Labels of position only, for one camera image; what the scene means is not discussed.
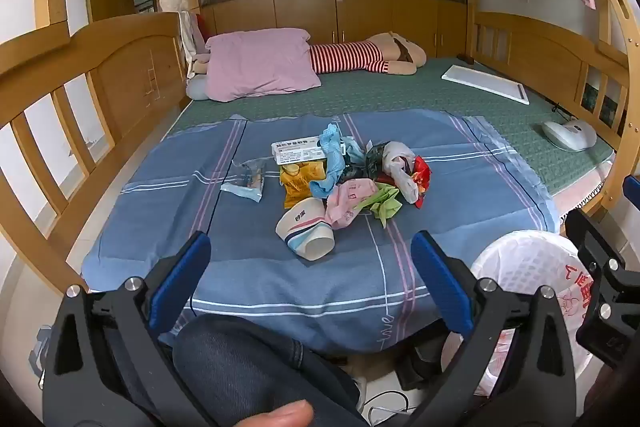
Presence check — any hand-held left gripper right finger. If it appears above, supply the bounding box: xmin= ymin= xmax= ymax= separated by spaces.
xmin=410 ymin=230 xmax=586 ymax=427

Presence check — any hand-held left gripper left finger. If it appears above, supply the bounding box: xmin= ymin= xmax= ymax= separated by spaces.
xmin=42 ymin=231 xmax=213 ymax=427

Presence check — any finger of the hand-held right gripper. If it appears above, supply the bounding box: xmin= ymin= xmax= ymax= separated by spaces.
xmin=562 ymin=208 xmax=640 ymax=323
xmin=622 ymin=174 xmax=640 ymax=210

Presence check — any white lined waste basket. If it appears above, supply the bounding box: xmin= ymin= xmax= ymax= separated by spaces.
xmin=440 ymin=230 xmax=593 ymax=398

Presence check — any clear plastic packet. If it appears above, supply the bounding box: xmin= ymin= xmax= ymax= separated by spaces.
xmin=220 ymin=158 xmax=268 ymax=204

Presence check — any red snack wrapper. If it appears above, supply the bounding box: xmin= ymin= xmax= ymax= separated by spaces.
xmin=410 ymin=155 xmax=432 ymax=210

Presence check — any pink plastic wrapper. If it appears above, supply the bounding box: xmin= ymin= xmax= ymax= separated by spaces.
xmin=325 ymin=178 xmax=380 ymax=230

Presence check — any white paper cup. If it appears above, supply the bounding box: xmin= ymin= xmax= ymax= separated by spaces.
xmin=275 ymin=197 xmax=335 ymax=262

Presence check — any white plastic bag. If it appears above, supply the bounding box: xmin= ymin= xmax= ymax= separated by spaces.
xmin=382 ymin=142 xmax=421 ymax=205

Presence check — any black wrapper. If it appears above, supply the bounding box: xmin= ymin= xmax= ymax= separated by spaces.
xmin=342 ymin=162 xmax=373 ymax=182

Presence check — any dark green wrapper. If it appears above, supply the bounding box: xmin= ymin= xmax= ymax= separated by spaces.
xmin=364 ymin=142 xmax=388 ymax=178

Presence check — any yellow snack bag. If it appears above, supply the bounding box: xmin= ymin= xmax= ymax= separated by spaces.
xmin=278 ymin=160 xmax=328 ymax=209

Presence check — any blue plastic bag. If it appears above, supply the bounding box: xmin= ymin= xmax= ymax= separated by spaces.
xmin=310 ymin=123 xmax=366 ymax=200

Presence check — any white medicine box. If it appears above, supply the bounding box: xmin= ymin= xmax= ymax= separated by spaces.
xmin=271 ymin=137 xmax=326 ymax=166

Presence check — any person's left hand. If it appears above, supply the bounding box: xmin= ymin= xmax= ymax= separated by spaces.
xmin=232 ymin=399 xmax=315 ymax=427

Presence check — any white massage pillow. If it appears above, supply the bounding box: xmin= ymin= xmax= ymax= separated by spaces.
xmin=542 ymin=119 xmax=598 ymax=152

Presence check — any blue plaid sheet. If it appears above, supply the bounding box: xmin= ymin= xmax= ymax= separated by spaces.
xmin=80 ymin=109 xmax=558 ymax=355

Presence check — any white flat board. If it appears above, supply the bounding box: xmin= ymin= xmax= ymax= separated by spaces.
xmin=441 ymin=64 xmax=530 ymax=106

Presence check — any light blue cushion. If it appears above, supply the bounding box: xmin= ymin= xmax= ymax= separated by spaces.
xmin=186 ymin=72 xmax=211 ymax=100

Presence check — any green bed mat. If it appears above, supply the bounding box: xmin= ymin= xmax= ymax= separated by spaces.
xmin=162 ymin=56 xmax=616 ymax=195

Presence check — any pink pillow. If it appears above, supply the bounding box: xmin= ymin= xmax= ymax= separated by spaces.
xmin=204 ymin=28 xmax=322 ymax=102

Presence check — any white hanging cloth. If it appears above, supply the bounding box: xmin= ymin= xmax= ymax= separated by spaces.
xmin=179 ymin=11 xmax=208 ymax=78

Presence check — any striped plush doll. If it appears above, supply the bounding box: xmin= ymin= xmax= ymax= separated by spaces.
xmin=307 ymin=32 xmax=427 ymax=75

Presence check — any wooden bunk bed frame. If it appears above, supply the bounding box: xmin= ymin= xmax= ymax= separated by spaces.
xmin=0 ymin=0 xmax=640 ymax=308

